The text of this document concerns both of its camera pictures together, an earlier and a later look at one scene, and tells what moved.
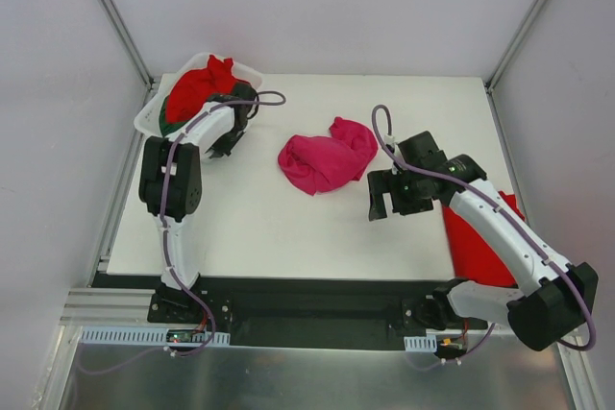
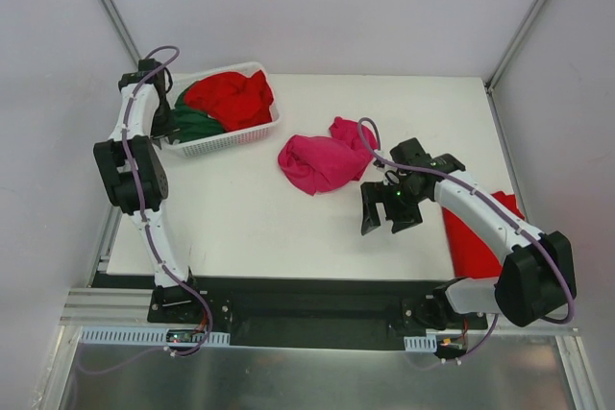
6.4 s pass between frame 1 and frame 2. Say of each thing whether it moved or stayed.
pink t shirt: stayed
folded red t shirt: stayed
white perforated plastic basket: moved
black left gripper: moved
